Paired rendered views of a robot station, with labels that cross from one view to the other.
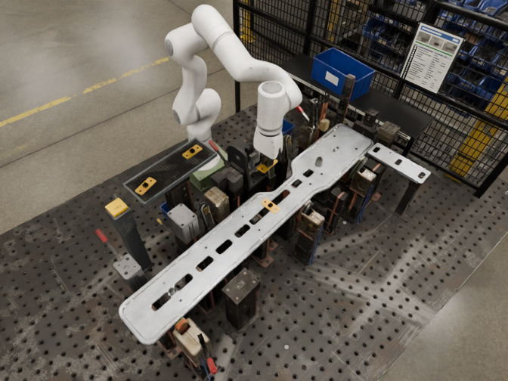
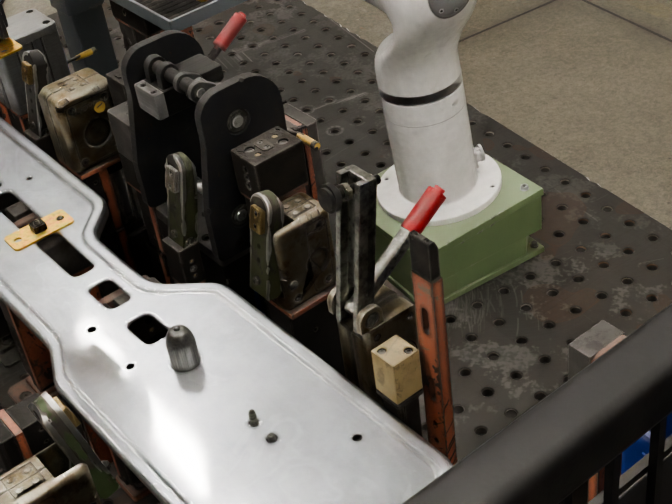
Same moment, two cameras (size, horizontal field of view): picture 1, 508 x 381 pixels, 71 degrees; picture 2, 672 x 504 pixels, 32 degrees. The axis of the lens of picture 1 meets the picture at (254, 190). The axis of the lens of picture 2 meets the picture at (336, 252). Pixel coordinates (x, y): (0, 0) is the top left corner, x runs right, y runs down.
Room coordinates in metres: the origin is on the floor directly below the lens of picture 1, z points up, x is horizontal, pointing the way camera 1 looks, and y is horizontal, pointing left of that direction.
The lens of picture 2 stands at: (1.56, -1.15, 1.83)
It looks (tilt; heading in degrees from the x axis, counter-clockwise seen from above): 38 degrees down; 104
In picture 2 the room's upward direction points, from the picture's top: 9 degrees counter-clockwise
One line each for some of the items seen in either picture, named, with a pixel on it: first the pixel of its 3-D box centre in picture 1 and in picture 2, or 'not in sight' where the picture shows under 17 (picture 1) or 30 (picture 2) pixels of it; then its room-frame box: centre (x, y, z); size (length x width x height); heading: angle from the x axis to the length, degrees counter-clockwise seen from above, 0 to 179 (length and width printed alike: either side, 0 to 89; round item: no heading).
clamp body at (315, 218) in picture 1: (307, 237); not in sight; (0.84, -0.24, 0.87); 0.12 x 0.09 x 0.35; 48
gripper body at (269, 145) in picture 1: (268, 138); not in sight; (0.92, -0.05, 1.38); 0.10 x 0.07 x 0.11; 49
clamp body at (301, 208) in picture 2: (278, 165); (312, 331); (1.26, -0.12, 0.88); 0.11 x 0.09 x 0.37; 48
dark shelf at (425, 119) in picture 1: (350, 92); not in sight; (1.71, -0.52, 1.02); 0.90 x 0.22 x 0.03; 48
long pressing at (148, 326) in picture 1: (268, 210); (28, 229); (0.89, -0.06, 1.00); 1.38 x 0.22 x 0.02; 138
